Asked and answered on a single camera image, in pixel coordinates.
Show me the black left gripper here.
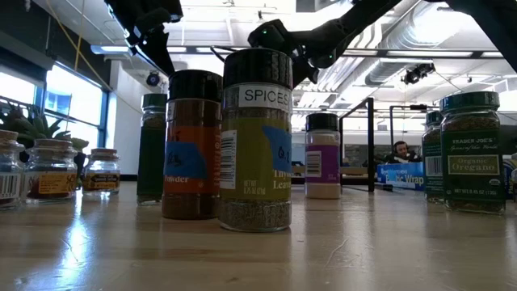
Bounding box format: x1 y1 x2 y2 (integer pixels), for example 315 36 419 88
103 0 185 78

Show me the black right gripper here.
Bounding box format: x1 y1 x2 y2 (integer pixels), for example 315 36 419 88
246 19 321 86

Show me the dark orange chili powder jar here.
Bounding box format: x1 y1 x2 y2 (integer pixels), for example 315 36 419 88
161 69 224 221

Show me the green-lid herb jar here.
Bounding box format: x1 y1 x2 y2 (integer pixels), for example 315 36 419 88
439 91 507 215
136 92 169 206
421 109 445 203

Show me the yellow-green thyme spice jar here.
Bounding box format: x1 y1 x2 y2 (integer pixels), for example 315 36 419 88
217 47 294 234

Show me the small cork-lid glass jar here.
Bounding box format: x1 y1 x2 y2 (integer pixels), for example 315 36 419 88
82 147 121 197
23 138 78 203
0 129 24 211

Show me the purple-label black-lid spice jar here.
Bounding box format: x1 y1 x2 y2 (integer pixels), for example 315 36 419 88
304 112 343 200

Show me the large window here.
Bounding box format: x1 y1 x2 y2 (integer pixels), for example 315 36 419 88
0 60 109 173

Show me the black beam with light strips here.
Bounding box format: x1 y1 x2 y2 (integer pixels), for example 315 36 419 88
90 44 506 58

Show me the succulent plant in pot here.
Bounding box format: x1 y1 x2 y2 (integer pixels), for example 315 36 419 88
0 100 90 179

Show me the black pipe rack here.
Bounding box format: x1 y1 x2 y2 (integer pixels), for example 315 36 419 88
389 103 429 162

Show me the black track light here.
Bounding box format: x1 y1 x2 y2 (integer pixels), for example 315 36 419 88
401 62 436 86

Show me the person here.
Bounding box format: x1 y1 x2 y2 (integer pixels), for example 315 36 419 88
383 140 423 165

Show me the blue plastic wrap box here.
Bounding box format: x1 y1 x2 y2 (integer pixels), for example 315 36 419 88
376 161 425 192

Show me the silver ventilation duct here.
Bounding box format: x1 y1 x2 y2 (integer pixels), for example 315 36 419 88
314 0 477 106

